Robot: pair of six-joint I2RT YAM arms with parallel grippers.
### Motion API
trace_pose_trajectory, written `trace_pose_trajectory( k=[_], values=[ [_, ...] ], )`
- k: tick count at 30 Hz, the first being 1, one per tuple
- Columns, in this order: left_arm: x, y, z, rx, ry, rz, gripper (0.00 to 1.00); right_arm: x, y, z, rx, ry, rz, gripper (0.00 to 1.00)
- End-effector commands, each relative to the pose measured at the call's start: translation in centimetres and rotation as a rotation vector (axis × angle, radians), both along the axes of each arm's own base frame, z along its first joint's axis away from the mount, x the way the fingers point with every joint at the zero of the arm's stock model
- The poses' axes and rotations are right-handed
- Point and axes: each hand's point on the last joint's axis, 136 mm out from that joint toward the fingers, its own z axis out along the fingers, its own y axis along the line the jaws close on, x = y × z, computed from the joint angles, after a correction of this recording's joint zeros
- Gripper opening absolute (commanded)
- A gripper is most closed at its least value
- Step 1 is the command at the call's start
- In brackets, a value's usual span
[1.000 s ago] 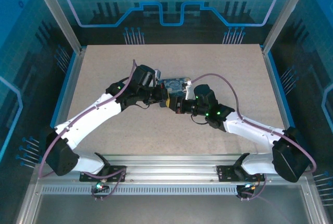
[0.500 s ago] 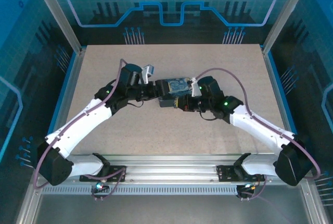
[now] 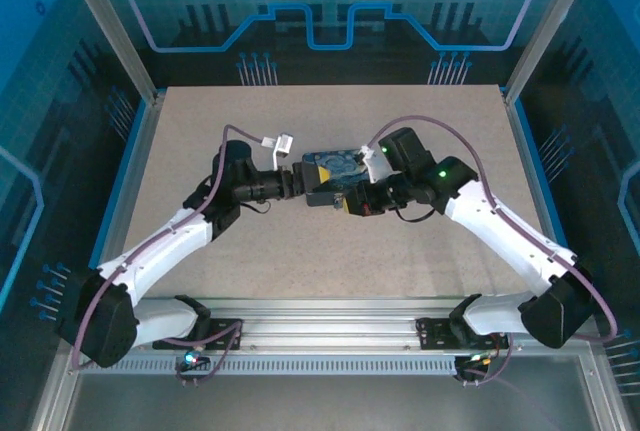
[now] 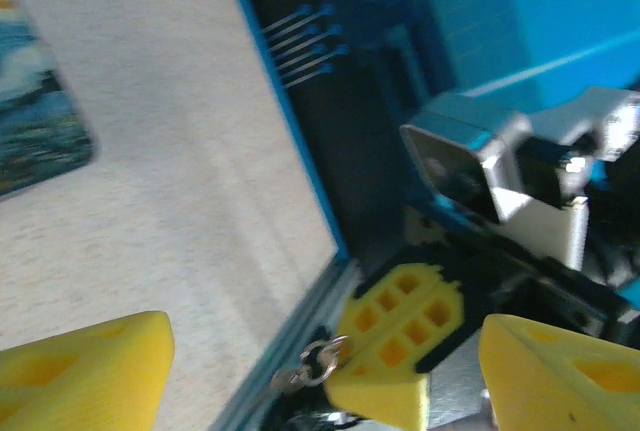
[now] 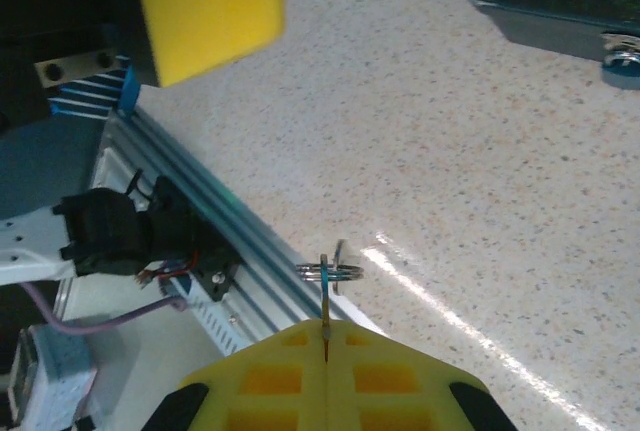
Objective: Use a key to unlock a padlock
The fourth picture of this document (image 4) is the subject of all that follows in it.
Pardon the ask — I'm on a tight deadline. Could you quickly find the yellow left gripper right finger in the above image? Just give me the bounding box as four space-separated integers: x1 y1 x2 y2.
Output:
478 313 640 431

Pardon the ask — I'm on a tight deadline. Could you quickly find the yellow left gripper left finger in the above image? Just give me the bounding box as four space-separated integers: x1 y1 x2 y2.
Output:
0 310 175 431

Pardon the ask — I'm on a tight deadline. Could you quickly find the silver key ring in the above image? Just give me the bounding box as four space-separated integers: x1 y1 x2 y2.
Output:
298 334 351 388

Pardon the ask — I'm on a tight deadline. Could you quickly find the small silver key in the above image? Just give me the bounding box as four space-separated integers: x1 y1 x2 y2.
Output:
269 364 314 393

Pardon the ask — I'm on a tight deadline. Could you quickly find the starry night print tin box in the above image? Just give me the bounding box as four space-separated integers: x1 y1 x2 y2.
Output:
0 0 97 201

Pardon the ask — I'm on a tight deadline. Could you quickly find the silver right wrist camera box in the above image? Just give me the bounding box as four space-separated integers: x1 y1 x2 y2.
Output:
398 85 640 272

